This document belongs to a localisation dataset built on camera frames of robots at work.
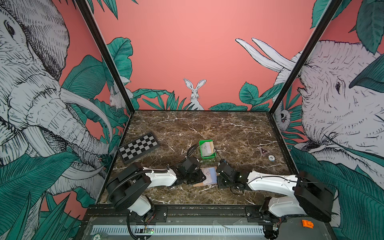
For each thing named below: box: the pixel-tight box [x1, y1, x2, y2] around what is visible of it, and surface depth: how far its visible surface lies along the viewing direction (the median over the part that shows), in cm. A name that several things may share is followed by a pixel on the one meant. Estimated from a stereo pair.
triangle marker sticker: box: [259, 146, 270, 157], surface depth 100 cm
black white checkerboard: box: [117, 132, 160, 164], surface depth 97 cm
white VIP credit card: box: [201, 167, 212, 184], surface depth 88 cm
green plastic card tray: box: [199, 139, 217, 159], surface depth 97 cm
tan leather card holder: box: [193, 166, 218, 187], surface depth 87 cm
